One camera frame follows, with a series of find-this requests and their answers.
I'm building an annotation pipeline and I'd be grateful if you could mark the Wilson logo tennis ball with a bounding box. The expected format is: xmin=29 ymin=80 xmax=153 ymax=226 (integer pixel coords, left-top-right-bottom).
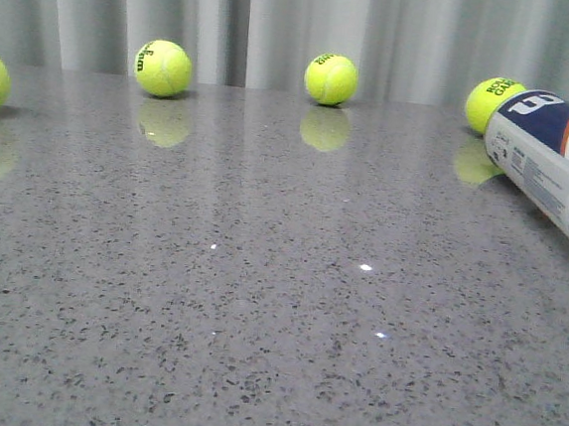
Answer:
xmin=134 ymin=40 xmax=192 ymax=98

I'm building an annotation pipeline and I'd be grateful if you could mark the grey pleated curtain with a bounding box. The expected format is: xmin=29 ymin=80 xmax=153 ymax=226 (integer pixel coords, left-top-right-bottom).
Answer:
xmin=0 ymin=0 xmax=569 ymax=106

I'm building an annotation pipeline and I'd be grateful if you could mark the white blue tennis ball can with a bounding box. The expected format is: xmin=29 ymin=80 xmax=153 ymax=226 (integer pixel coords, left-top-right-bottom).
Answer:
xmin=485 ymin=89 xmax=569 ymax=238

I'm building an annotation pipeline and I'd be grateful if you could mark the Roland Garros tennis ball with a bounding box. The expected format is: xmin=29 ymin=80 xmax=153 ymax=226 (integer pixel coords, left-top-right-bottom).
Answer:
xmin=465 ymin=77 xmax=526 ymax=135

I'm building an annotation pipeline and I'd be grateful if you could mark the middle yellow tennis ball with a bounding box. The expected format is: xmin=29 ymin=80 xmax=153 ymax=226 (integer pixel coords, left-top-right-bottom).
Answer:
xmin=304 ymin=53 xmax=358 ymax=105

